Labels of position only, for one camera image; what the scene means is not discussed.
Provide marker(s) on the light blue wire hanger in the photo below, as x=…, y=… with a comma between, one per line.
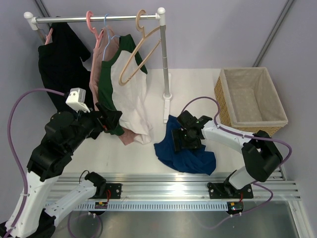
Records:
x=109, y=38

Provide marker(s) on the black t shirt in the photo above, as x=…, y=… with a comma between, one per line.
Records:
x=61, y=62

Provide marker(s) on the pink hanger under black shirt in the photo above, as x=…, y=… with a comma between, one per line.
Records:
x=49, y=36

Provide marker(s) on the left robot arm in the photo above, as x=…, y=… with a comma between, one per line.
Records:
x=32, y=218

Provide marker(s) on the green and white shirt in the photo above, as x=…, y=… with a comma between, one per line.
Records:
x=129, y=99

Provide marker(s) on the metal clothes rack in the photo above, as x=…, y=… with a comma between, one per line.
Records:
x=141, y=15

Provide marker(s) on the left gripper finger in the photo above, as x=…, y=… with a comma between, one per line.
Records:
x=113, y=118
x=102, y=109

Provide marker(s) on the wicker basket with liner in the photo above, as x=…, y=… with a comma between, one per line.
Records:
x=249, y=101

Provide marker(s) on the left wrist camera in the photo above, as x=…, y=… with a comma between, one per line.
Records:
x=76, y=100

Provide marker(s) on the pink shirt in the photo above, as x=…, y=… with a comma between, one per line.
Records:
x=97, y=62

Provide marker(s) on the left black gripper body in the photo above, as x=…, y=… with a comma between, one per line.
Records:
x=101, y=119

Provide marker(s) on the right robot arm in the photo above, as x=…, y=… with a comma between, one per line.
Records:
x=260, y=154

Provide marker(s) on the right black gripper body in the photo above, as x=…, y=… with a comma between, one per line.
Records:
x=187, y=140

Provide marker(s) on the slotted cable duct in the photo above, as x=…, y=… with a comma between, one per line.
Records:
x=154, y=206

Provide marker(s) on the blue t shirt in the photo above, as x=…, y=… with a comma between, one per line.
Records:
x=197, y=161

